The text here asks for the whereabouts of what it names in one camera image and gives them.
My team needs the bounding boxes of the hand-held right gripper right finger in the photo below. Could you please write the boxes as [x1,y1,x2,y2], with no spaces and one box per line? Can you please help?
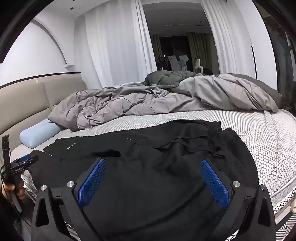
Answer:
[200,159,277,241]

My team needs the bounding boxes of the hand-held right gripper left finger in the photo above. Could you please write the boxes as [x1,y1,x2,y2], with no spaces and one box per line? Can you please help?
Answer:
[31,158,107,241]

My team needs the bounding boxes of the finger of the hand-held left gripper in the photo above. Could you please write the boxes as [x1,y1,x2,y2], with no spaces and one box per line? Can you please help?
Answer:
[17,154,39,165]

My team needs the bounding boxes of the black pants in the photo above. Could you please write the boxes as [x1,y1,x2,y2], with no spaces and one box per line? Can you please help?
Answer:
[29,119,259,241]

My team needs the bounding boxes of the person's left forearm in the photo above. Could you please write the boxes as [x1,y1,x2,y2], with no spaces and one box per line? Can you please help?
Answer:
[0,197,32,241]

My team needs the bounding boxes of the person's left hand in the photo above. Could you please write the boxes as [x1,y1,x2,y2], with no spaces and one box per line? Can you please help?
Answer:
[0,179,26,201]

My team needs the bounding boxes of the light blue pillow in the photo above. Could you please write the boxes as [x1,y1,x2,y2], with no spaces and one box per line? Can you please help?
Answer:
[19,119,63,149]

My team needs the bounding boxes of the beige padded headboard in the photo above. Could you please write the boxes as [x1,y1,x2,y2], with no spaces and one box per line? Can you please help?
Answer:
[0,72,87,145]

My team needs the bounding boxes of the bed with honeycomb patterned sheet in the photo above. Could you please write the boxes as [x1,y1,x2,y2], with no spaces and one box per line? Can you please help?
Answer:
[9,108,296,232]

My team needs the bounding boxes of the grey quilted duvet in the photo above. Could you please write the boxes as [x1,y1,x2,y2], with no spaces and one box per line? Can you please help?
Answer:
[47,71,283,132]

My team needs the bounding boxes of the white curved chair back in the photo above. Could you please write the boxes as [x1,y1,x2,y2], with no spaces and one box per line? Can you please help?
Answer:
[195,59,204,76]

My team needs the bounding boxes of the olive curtain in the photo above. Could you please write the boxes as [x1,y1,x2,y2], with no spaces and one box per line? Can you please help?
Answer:
[187,32,219,74]
[151,34,163,63]

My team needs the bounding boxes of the white curtain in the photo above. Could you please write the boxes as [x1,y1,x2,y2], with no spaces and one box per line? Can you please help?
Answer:
[201,0,255,76]
[84,0,158,90]

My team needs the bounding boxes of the dark glass wardrobe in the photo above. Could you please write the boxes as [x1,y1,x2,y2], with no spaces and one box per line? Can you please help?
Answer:
[254,0,296,93]

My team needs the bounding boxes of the black vertical door handle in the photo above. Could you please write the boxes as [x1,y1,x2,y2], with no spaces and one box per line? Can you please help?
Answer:
[251,45,256,91]

